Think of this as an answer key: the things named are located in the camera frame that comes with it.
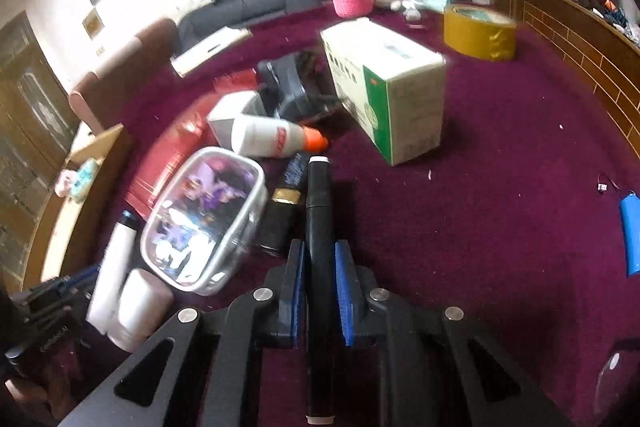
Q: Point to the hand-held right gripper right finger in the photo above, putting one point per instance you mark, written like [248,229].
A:
[344,292]

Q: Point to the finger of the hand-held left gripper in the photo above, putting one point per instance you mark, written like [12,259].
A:
[80,279]

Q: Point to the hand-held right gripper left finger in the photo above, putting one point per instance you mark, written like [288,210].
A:
[298,287]

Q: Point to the black marker white ends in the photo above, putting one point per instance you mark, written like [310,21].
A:
[317,232]

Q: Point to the white pill bottle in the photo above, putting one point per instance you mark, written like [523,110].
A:
[140,307]

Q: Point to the black marker with purple cap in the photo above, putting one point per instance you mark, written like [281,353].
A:
[280,222]

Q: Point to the clear cartoon pencil case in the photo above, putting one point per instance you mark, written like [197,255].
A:
[200,217]

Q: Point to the red packet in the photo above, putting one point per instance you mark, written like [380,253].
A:
[170,157]

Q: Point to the green and white box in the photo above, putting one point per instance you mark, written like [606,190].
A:
[410,107]

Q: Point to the black pouch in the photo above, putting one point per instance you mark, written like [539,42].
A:
[290,87]

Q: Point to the white tube black cap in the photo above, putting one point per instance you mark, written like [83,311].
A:
[112,267]

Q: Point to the pink fluffy pouch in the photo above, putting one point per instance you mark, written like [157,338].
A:
[64,184]

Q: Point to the teal tissue packet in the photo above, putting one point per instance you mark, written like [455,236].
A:
[86,172]

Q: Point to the blue black comb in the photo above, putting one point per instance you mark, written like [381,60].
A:
[295,172]

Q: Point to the white bottle orange cap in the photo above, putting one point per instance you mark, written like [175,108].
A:
[265,137]

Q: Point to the ornate wooden door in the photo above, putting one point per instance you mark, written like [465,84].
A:
[30,132]

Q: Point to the small white box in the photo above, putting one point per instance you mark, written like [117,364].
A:
[230,112]

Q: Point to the brown armchair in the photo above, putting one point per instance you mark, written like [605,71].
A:
[130,57]

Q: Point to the white notebook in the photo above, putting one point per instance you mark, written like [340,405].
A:
[210,49]

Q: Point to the black leather sofa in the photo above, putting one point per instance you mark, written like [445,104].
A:
[240,7]

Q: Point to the yellow tape roll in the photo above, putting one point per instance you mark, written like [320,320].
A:
[480,34]

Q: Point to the blue battery pack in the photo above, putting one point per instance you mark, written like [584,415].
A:
[631,232]

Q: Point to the pile of small clutter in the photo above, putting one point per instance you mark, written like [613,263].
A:
[600,2]

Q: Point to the small gold wall plaque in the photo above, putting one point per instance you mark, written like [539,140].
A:
[93,23]

